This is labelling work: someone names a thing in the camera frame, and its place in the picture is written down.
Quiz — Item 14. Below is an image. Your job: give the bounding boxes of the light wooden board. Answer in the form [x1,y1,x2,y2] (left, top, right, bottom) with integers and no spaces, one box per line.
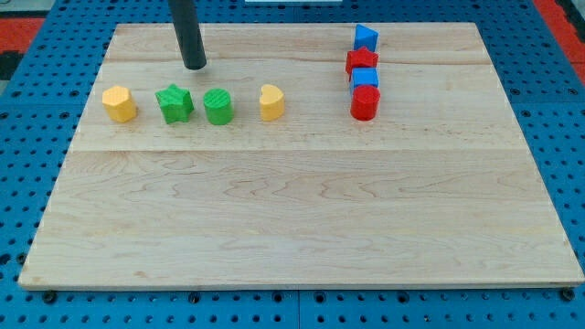
[18,23,584,292]

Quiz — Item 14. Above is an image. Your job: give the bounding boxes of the green cylinder block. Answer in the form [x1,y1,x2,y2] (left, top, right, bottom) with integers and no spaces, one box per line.
[203,89,234,125]

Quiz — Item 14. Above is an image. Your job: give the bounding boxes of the blue cube block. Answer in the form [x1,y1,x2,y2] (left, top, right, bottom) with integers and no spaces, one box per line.
[349,68,379,94]

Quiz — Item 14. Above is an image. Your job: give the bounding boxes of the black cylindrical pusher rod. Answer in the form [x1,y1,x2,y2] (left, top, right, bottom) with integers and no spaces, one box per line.
[168,0,207,70]

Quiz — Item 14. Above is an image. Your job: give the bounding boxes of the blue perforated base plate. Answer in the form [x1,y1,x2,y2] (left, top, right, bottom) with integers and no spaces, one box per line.
[1,0,584,328]

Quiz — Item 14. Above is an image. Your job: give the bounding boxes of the yellow hexagon block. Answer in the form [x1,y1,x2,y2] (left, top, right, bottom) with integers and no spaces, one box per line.
[101,86,137,122]

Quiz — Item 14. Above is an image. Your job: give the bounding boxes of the red cylinder block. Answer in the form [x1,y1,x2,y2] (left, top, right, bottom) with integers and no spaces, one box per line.
[350,85,380,121]

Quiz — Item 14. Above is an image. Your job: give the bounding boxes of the yellow heart block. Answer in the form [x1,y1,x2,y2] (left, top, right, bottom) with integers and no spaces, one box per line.
[260,84,285,122]

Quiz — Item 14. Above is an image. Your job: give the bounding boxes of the red star block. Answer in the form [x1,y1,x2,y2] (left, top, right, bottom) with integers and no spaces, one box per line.
[346,46,379,80]

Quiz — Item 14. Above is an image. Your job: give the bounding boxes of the blue triangle block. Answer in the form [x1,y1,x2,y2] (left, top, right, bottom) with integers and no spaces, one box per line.
[353,24,378,52]

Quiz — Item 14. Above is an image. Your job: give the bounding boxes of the green star block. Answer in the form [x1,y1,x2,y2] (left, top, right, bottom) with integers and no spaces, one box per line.
[154,84,195,124]

